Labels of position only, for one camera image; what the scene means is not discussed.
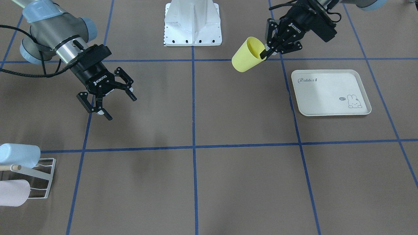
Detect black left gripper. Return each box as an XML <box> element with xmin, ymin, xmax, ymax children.
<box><xmin>260</xmin><ymin>0</ymin><xmax>324</xmax><ymax>59</ymax></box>

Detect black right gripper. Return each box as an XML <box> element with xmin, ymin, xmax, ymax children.
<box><xmin>70</xmin><ymin>44</ymin><xmax>137</xmax><ymax>120</ymax></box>

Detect yellow plastic cup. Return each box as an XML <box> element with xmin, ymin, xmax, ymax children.
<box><xmin>232</xmin><ymin>36</ymin><xmax>266</xmax><ymax>72</ymax></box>

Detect light blue plastic cup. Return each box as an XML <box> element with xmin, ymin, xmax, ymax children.
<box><xmin>0</xmin><ymin>143</ymin><xmax>41</xmax><ymax>168</ymax></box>

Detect pink plastic cup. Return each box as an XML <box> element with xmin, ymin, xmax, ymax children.
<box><xmin>0</xmin><ymin>180</ymin><xmax>30</xmax><ymax>207</ymax></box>

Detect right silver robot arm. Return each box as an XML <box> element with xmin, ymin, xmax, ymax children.
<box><xmin>2</xmin><ymin>0</ymin><xmax>137</xmax><ymax>120</ymax></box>

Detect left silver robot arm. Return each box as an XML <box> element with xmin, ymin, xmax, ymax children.
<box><xmin>259</xmin><ymin>0</ymin><xmax>386</xmax><ymax>59</ymax></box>

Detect cream rabbit tray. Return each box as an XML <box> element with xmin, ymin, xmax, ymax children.
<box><xmin>291</xmin><ymin>69</ymin><xmax>372</xmax><ymax>117</ymax></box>

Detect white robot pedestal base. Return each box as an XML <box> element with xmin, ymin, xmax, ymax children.
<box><xmin>163</xmin><ymin>0</ymin><xmax>222</xmax><ymax>47</ymax></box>

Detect white wire cup rack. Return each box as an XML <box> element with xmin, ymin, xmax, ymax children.
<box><xmin>0</xmin><ymin>158</ymin><xmax>56</xmax><ymax>199</ymax></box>

